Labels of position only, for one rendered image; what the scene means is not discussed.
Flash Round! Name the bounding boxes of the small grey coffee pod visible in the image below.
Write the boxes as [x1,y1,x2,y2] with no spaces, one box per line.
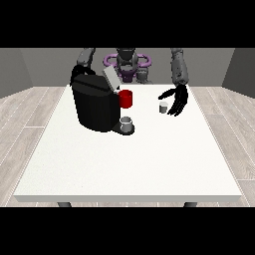
[158,101,168,115]

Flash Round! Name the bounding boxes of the grey robot trunk purple rings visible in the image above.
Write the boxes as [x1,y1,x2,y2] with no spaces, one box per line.
[103,48,154,86]

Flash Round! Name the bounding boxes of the red pod holder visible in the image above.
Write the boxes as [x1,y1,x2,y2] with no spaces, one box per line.
[119,89,133,110]

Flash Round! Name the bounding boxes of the pale grey machine lid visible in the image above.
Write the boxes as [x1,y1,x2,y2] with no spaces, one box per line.
[101,65,122,91]

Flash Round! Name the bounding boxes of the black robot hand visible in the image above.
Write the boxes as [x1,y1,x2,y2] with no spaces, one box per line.
[69,64,97,86]
[157,84,189,118]

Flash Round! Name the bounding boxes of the black coffee machine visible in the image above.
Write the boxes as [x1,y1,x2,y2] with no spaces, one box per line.
[71,73,135,136]

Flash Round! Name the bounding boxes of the small grey cup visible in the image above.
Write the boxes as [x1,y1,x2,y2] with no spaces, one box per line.
[120,116,134,132]

